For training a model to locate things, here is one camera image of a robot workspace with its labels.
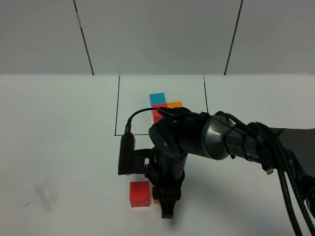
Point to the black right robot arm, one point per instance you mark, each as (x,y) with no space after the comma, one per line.
(179,132)

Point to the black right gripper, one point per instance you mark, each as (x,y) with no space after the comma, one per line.
(165,173)

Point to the red template cube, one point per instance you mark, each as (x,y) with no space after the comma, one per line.
(156,115)

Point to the orange template cube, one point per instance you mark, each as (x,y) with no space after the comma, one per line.
(176,104)

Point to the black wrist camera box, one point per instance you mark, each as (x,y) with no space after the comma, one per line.
(127,145)

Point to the blue template cube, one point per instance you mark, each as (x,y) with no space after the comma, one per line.
(157,98)

